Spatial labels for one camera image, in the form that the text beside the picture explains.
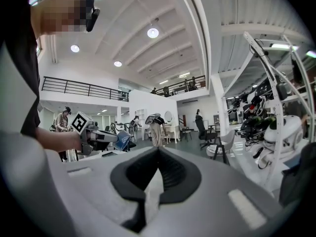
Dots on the black head-worn camera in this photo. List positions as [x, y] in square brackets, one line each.
[92, 17]

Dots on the white metal frame rack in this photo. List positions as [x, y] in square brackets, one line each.
[266, 83]

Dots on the oval mirror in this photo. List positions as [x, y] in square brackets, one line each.
[168, 116]

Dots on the person's head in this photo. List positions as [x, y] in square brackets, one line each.
[56, 13]

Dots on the person's left forearm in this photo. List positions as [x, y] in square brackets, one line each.
[56, 139]

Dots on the black balcony railing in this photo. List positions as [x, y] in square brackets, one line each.
[84, 89]
[182, 85]

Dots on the white dresser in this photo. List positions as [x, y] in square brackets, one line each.
[171, 131]

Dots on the round ceiling lamp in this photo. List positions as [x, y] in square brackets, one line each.
[117, 63]
[152, 32]
[74, 48]

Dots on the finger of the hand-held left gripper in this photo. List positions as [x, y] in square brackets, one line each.
[107, 137]

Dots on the person's black shirt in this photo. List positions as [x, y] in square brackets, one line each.
[24, 83]

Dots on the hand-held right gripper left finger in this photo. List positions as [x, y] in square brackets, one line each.
[93, 194]

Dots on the black swivel chair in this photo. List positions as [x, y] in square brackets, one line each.
[203, 132]

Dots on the black mesh office chair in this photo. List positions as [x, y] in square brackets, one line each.
[296, 176]

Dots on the grey chair with black legs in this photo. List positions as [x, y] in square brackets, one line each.
[223, 142]

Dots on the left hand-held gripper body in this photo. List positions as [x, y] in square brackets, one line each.
[85, 132]

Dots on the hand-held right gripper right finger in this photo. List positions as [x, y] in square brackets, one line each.
[217, 206]

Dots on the white robot shells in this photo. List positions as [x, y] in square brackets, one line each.
[286, 132]

